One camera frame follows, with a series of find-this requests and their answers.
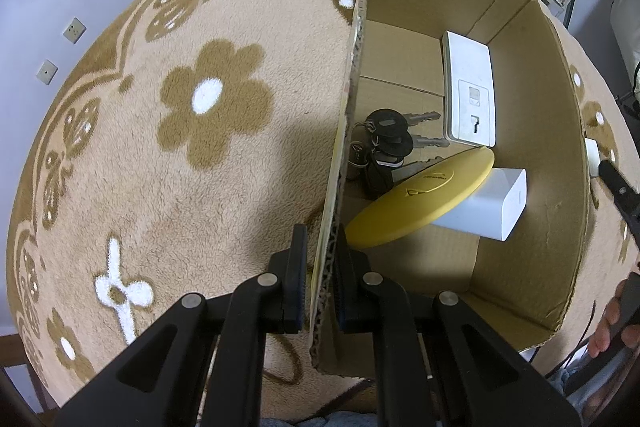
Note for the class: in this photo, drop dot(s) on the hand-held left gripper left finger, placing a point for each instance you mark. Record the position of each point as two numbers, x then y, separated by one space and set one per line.
295 287

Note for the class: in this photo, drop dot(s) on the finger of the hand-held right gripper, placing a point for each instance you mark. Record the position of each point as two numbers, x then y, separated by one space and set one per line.
622 197

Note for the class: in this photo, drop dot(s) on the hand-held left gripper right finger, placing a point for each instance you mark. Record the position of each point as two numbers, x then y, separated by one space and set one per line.
347 302

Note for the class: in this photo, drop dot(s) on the small white square adapter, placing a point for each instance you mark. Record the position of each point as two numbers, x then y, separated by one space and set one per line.
591 157

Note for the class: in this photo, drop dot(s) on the cardboard box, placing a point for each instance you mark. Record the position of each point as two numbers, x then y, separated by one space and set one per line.
550 157

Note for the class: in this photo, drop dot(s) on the yellow oval case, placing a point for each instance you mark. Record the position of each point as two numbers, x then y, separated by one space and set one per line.
400 217

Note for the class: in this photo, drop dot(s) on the white cube charger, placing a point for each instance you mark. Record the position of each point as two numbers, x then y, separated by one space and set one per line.
500 207

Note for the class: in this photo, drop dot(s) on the bunch of black keys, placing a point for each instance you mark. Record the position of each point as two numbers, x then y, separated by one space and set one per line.
387 127

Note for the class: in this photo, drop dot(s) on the white rectangular device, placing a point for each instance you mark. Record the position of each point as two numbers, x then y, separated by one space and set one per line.
467 67

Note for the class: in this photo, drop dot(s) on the person's right hand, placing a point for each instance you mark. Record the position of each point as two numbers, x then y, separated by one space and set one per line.
602 332

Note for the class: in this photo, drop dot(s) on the small white wall socket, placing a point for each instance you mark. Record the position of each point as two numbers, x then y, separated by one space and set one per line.
47 72

